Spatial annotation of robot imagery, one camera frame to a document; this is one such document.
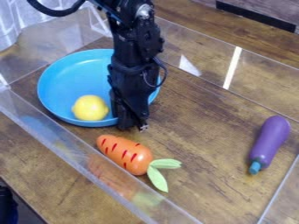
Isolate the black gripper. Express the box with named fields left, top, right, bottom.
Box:
left=107, top=55, right=161, bottom=132

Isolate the orange toy carrot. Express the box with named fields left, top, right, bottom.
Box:
left=96, top=135, right=183, bottom=193

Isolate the blue round tray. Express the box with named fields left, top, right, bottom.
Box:
left=36, top=48, right=163, bottom=129

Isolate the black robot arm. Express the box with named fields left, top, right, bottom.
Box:
left=89, top=0, right=168, bottom=131

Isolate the yellow toy lemon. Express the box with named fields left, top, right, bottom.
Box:
left=71, top=94, right=109, bottom=121

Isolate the purple toy eggplant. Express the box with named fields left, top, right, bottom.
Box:
left=248, top=115, right=291, bottom=175

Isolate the white curtain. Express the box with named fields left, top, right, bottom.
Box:
left=0, top=0, right=105, bottom=52

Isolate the clear acrylic enclosure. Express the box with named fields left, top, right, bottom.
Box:
left=0, top=0, right=299, bottom=224

